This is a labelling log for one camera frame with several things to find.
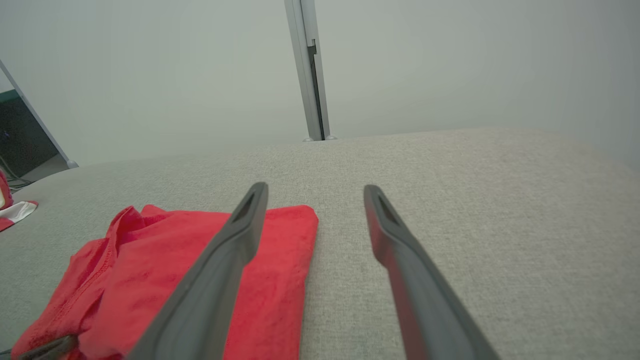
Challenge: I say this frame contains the red shorts white side panels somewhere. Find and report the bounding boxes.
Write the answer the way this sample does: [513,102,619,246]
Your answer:
[0,170,39,233]

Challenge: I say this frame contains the red basketball jersey striped trim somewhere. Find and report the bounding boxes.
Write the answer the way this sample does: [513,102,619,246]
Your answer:
[10,204,320,360]

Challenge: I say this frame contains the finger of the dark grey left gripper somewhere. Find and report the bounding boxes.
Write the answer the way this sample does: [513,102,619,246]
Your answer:
[15,335,79,360]

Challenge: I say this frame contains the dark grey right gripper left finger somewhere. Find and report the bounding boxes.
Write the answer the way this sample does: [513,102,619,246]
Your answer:
[125,182,269,360]

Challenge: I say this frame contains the black computer tower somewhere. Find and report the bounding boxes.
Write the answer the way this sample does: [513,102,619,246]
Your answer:
[0,90,60,180]

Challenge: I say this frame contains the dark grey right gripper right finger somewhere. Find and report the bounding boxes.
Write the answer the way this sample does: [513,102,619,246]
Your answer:
[363,184,501,360]

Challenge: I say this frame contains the grey partition frame post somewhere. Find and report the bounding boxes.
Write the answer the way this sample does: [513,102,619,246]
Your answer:
[300,0,337,141]
[0,60,80,170]
[284,0,324,142]

